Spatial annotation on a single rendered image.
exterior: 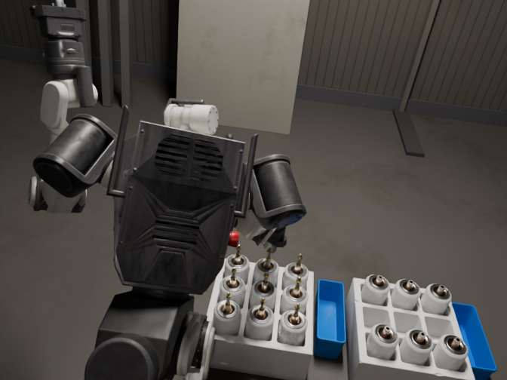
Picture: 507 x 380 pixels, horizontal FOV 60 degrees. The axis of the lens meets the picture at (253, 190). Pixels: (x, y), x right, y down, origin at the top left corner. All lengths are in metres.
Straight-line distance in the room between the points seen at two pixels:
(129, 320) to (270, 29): 2.41
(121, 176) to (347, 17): 2.82
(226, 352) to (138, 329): 0.84
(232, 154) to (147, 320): 0.34
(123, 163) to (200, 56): 2.23
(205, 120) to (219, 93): 2.13
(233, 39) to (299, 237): 1.43
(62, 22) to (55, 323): 1.19
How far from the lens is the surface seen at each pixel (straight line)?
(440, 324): 1.91
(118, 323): 0.85
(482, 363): 2.00
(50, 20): 1.17
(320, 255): 2.19
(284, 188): 0.97
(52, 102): 1.15
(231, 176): 0.81
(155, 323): 0.84
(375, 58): 3.63
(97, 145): 0.97
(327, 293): 1.97
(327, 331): 1.90
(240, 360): 1.68
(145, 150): 0.80
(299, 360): 1.64
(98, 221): 2.34
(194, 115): 0.99
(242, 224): 1.16
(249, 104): 3.09
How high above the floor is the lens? 1.50
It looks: 36 degrees down
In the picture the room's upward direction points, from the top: 6 degrees clockwise
